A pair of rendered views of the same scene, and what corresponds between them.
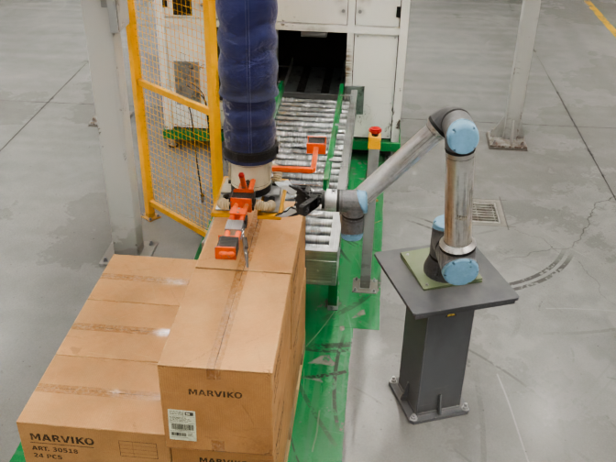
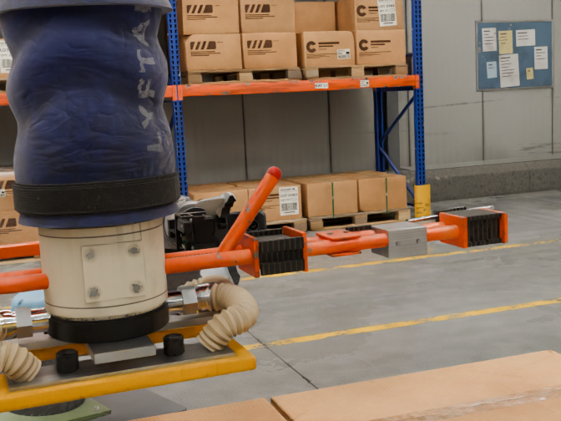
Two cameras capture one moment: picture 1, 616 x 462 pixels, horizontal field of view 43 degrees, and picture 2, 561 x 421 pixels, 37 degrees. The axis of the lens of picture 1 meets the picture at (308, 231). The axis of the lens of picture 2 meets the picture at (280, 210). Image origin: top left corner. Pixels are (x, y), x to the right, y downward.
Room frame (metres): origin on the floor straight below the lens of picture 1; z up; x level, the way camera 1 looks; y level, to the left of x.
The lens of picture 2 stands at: (3.15, 1.42, 1.48)
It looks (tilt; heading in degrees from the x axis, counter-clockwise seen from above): 8 degrees down; 247
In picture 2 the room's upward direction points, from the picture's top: 3 degrees counter-clockwise
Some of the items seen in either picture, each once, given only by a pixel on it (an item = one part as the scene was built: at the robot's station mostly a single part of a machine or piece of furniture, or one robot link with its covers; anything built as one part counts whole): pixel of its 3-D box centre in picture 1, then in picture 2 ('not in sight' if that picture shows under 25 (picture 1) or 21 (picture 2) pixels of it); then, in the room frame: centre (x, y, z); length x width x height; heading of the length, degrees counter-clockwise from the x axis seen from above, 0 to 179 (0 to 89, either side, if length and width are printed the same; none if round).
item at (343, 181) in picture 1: (345, 167); not in sight; (4.48, -0.23, 0.50); 2.31 x 0.05 x 0.19; 175
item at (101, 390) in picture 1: (183, 368); not in sight; (2.71, 0.55, 0.34); 1.20 x 1.00 x 0.40; 175
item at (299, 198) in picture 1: (309, 198); (199, 230); (2.70, 0.00, 1.25); 0.12 x 0.09 x 0.08; 87
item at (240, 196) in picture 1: (242, 200); (271, 251); (2.67, 0.26, 1.25); 0.10 x 0.08 x 0.06; 87
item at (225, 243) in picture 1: (226, 247); (472, 227); (2.32, 0.28, 1.25); 0.08 x 0.07 x 0.05; 177
